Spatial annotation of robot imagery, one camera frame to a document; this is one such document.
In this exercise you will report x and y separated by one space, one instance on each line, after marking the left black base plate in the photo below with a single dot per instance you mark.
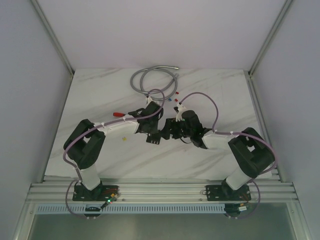
99 194

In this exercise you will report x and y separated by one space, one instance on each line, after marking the slotted cable duct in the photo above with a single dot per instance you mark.
136 208

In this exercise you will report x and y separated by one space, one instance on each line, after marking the red handled screwdriver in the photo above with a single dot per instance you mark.
120 115

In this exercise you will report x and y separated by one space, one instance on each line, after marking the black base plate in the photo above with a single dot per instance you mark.
215 193
99 194

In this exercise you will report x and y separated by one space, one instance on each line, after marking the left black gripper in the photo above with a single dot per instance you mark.
152 137

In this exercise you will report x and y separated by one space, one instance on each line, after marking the aluminium mounting rail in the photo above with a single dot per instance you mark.
53 190

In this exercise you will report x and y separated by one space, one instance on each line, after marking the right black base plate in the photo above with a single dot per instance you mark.
215 193

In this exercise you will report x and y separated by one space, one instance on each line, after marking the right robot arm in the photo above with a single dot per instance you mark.
248 148

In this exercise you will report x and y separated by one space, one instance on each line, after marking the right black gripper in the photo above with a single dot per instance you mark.
170 123

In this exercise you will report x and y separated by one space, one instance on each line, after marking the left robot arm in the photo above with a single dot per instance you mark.
83 146

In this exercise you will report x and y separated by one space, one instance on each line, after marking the black fuse box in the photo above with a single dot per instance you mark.
154 138

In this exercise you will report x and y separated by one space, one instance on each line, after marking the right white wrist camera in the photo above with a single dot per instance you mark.
180 109

